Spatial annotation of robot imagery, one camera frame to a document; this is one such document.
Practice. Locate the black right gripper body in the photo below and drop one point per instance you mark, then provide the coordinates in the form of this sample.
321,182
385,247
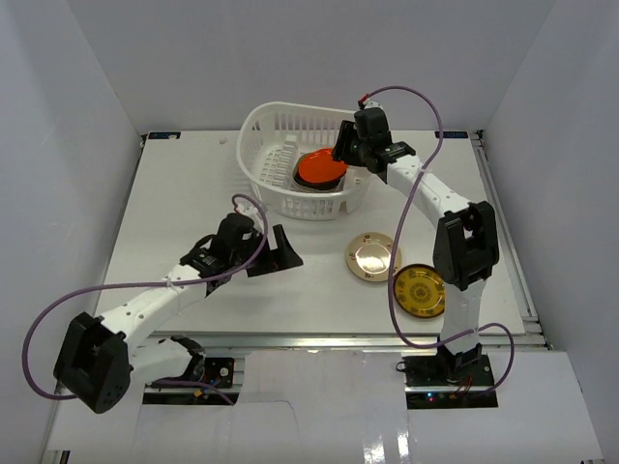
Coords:
359,150

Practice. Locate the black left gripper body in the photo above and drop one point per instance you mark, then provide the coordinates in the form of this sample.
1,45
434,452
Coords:
264,256

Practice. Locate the orange round plate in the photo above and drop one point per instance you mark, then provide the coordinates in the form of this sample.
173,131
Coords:
318,168

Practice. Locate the black round plate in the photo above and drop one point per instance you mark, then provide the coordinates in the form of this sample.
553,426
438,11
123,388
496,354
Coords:
326,186

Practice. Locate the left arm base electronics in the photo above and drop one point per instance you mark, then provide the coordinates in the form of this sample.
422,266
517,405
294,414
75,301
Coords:
209,383

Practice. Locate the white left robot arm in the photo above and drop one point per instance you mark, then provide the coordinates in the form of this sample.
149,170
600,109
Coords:
100,355

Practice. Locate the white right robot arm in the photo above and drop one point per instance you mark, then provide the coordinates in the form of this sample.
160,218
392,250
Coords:
466,243

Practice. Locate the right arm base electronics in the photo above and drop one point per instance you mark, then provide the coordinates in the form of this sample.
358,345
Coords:
429,386

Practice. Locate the white plastic dish basket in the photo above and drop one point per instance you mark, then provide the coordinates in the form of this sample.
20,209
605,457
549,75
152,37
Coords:
272,141

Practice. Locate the right blue corner label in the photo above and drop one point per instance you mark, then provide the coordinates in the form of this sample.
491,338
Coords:
451,134

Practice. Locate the blue corner label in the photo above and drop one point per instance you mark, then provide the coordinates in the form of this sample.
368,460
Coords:
451,134
164,135

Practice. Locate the beige round calligraphy plate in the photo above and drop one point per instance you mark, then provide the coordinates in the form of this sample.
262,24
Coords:
368,256

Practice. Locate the left blue corner label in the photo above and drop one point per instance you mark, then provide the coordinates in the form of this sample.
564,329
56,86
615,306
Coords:
164,135

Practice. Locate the brown yellow round plate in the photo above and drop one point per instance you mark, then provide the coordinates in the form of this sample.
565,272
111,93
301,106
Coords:
420,291

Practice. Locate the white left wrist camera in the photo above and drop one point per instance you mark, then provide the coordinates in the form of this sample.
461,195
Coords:
246,209

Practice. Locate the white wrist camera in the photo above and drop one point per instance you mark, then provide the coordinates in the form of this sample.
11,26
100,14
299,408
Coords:
366,102
246,209

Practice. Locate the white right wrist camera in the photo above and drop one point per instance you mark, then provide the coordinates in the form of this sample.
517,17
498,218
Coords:
366,102

